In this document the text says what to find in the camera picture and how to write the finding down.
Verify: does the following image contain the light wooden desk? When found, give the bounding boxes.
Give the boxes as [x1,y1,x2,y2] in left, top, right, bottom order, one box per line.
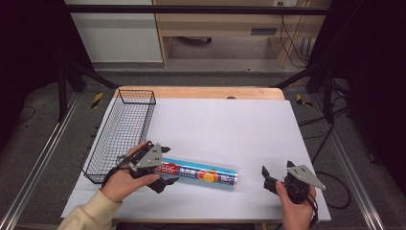
[152,0,333,70]

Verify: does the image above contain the person's right hand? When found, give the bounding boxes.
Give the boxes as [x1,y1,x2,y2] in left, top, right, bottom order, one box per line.
[275,179,318,230]

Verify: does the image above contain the black horizontal frame bar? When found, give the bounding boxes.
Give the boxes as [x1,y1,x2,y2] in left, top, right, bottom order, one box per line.
[60,4,334,16]

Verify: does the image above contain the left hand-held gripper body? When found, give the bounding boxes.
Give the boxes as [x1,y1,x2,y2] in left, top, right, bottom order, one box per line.
[128,142,165,179]

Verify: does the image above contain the black hanging cables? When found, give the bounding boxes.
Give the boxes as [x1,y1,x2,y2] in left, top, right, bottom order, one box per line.
[279,13,314,69]

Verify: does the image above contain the white paper sheet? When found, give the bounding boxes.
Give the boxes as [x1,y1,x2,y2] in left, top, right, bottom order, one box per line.
[60,97,332,223]

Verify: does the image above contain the black wire basket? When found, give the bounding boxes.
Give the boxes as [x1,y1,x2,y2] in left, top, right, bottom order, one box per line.
[80,88,157,185]

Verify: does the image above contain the black wrist strap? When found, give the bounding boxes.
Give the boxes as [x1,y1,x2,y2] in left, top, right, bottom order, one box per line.
[101,154,132,190]

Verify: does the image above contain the white cabinet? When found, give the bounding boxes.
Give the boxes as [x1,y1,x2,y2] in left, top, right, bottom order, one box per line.
[64,0,164,64]

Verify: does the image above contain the aluminium rail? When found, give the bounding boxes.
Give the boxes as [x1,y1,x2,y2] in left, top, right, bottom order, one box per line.
[0,91,81,230]
[310,92,387,230]

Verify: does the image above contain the black metal frame stand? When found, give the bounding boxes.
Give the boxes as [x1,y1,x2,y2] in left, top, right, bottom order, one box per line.
[269,58,336,125]
[56,58,120,123]

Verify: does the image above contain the person's left hand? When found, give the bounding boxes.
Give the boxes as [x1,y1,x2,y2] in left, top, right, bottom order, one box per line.
[100,140,161,204]

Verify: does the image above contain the wooden table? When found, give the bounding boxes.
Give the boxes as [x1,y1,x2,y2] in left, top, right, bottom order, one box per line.
[112,85,285,101]

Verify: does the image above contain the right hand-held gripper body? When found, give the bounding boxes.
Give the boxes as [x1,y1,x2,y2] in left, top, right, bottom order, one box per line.
[281,164,327,205]

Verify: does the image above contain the black floor cable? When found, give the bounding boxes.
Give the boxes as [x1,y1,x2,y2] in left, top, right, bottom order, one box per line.
[298,80,352,211]

